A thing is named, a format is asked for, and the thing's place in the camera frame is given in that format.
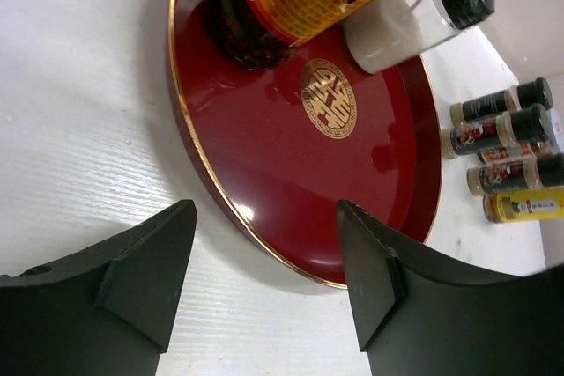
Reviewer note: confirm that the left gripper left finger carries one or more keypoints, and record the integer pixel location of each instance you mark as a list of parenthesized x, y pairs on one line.
[(108, 309)]

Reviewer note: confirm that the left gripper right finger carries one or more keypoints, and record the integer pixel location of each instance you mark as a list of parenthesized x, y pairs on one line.
[(417, 311)]

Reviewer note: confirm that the clear salt grinder black top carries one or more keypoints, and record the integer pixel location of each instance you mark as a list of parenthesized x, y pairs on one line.
[(385, 33)]

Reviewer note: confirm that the yellow-label beige-cap spice bottle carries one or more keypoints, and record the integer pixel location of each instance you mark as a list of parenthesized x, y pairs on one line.
[(525, 205)]

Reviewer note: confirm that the black-cap spice bottle front-right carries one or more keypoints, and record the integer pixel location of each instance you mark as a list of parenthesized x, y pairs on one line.
[(527, 174)]

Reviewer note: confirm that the white-lid spice jar left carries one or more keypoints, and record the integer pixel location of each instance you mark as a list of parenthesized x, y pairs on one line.
[(531, 150)]

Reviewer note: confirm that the round red lacquer tray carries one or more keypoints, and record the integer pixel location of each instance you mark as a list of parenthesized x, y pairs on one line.
[(277, 150)]

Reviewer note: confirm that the black-cap spice bottle front-left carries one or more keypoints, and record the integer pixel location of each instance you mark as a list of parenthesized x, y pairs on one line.
[(507, 130)]

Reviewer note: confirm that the black-cap spice bottle rear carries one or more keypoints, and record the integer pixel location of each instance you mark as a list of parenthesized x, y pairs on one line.
[(516, 97)]

